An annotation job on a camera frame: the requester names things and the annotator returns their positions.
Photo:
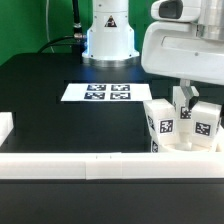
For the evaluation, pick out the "white left fence bar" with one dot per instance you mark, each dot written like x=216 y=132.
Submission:
x=6 y=125

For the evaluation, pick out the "white marker sheet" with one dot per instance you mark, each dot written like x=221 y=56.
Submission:
x=106 y=92

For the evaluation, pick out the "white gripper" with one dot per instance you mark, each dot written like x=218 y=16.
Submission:
x=186 y=41

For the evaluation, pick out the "white fence bar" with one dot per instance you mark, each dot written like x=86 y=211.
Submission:
x=111 y=165
x=6 y=125

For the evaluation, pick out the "white front fence bar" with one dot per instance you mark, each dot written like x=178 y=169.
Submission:
x=111 y=165

